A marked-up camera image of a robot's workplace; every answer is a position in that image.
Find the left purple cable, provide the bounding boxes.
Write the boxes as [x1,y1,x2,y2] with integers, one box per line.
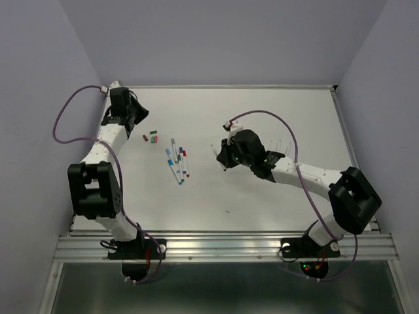
[52,84,166,285]

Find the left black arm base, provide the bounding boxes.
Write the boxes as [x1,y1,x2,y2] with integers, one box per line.
[100,237,167,285]

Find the purple cable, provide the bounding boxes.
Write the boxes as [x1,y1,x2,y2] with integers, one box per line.
[228,109,358,285]
[52,84,166,285]

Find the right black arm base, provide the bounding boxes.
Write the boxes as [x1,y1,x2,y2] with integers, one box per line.
[277,232,340,280]

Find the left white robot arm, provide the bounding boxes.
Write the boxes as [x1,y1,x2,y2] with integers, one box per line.
[67,87,149,251]

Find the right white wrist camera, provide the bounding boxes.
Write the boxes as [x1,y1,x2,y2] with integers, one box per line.
[223,120,243,139]

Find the red marker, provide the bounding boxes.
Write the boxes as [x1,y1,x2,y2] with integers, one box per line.
[182,150,190,177]

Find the grey marker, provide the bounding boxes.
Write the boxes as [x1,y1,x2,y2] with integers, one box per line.
[171,138,178,163]

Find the purple marker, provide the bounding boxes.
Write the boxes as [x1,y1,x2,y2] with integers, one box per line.
[179,147,189,177]

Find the aluminium front rail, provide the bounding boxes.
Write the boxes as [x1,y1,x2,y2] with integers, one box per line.
[39,230,416,313]

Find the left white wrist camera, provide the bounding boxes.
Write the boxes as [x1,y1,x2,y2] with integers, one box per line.
[100,80,124,95]

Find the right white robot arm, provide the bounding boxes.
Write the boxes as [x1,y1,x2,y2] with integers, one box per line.
[217,130,382,247]

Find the black marker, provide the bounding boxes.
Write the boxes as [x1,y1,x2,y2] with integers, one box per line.
[211,143,227,173]

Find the light blue marker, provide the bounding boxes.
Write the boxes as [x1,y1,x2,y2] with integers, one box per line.
[166,148,185,184]

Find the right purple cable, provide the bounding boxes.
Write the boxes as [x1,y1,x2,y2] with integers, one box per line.
[228,109,358,285]

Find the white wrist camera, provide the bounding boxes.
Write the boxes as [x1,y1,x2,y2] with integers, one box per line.
[223,120,243,139]
[100,80,124,95]

